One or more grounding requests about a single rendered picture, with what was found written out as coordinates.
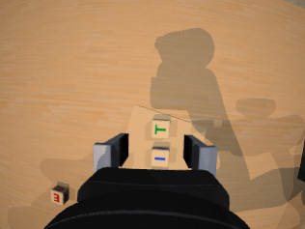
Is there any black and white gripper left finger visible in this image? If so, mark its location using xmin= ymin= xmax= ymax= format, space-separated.
xmin=93 ymin=133 xmax=128 ymax=174

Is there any beige flat mat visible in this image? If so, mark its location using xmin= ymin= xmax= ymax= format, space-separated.
xmin=119 ymin=104 xmax=208 ymax=170

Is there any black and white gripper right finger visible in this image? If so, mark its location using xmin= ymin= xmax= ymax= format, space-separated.
xmin=183 ymin=134 xmax=218 ymax=177

